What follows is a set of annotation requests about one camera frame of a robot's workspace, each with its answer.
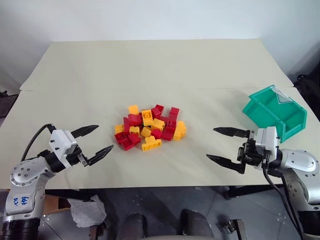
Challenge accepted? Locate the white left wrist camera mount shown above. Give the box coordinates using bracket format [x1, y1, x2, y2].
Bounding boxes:
[48, 129, 78, 169]

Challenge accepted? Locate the metal table foot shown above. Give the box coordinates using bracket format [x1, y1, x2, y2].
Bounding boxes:
[216, 218, 245, 240]

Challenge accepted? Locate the green plastic bin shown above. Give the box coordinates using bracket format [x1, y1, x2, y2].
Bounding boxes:
[241, 84, 308, 144]

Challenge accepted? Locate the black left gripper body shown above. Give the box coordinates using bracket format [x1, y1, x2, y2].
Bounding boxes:
[66, 146, 90, 167]

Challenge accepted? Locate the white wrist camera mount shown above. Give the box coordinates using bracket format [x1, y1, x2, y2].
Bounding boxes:
[254, 126, 280, 161]
[48, 129, 78, 169]

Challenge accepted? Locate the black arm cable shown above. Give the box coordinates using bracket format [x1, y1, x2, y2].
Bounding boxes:
[20, 123, 56, 162]
[261, 166, 305, 240]

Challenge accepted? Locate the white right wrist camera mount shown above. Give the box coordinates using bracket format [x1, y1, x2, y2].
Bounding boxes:
[254, 126, 280, 161]

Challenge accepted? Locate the black table frame bar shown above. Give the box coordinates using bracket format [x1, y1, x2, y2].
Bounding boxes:
[44, 188, 99, 202]
[223, 184, 285, 200]

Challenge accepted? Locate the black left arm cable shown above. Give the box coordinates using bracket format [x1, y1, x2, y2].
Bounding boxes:
[20, 123, 56, 162]

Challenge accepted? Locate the brown cardboard box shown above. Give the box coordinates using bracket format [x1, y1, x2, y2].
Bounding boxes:
[41, 194, 73, 214]

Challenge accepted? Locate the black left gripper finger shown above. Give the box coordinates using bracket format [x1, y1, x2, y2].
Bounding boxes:
[70, 124, 100, 139]
[87, 144, 115, 167]

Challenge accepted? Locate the black chair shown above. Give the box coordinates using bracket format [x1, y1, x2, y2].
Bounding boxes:
[292, 52, 320, 109]

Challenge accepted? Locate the clear plastic label holder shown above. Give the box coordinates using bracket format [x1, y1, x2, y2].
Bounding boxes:
[271, 85, 293, 104]

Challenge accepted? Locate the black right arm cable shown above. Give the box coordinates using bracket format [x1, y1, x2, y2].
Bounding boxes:
[261, 166, 305, 240]

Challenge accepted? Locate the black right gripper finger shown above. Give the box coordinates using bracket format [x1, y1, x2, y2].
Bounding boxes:
[212, 126, 251, 139]
[206, 153, 245, 175]

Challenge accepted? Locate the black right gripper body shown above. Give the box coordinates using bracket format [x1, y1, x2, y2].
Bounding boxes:
[236, 129, 272, 172]

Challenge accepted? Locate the white crumpled paper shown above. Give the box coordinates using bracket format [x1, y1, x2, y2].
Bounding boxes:
[66, 195, 108, 229]

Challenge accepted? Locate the dark rounded shape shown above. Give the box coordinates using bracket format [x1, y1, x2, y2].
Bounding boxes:
[123, 213, 148, 239]
[179, 208, 216, 238]

